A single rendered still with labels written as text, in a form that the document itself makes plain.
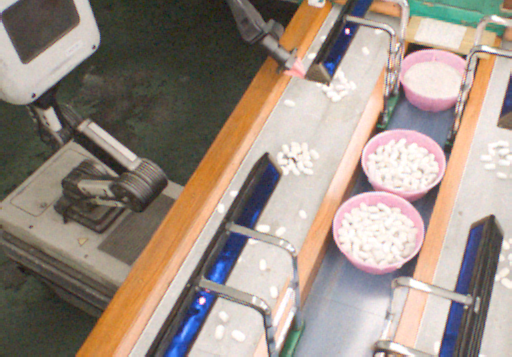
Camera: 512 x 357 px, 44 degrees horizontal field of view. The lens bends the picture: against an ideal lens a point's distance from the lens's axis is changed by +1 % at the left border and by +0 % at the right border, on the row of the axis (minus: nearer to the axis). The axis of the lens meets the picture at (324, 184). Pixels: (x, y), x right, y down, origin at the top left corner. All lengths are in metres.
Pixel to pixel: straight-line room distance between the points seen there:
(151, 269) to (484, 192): 1.02
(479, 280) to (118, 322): 0.93
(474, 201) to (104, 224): 1.24
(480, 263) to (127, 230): 1.31
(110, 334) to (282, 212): 0.59
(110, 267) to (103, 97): 1.47
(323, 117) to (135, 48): 1.81
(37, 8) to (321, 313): 1.07
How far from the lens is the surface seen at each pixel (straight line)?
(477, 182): 2.02
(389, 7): 2.51
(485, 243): 1.43
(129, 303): 1.77
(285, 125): 2.13
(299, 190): 1.94
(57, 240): 2.33
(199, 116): 3.26
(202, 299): 1.36
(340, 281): 1.83
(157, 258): 1.82
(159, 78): 3.52
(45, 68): 1.79
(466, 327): 1.31
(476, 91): 2.28
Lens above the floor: 2.26
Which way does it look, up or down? 51 degrees down
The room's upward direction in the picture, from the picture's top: 1 degrees clockwise
